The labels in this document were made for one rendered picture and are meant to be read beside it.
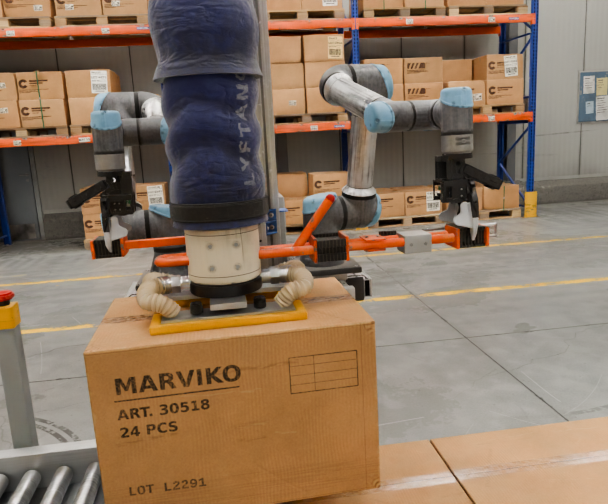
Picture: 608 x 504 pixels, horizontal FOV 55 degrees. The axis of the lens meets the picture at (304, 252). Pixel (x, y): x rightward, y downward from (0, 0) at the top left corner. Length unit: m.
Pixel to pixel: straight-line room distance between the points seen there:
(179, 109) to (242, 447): 0.73
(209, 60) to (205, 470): 0.86
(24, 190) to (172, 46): 9.05
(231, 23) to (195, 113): 0.19
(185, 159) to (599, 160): 10.97
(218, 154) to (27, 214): 9.10
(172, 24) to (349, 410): 0.88
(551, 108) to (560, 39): 1.16
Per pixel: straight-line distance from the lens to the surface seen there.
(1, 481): 1.98
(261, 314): 1.27
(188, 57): 1.25
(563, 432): 2.00
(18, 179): 10.25
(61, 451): 1.94
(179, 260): 1.34
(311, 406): 1.29
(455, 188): 1.45
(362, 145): 1.89
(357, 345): 1.26
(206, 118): 1.24
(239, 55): 1.27
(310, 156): 9.91
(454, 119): 1.44
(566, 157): 11.57
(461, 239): 1.46
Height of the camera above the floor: 1.47
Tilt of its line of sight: 12 degrees down
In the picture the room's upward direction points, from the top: 3 degrees counter-clockwise
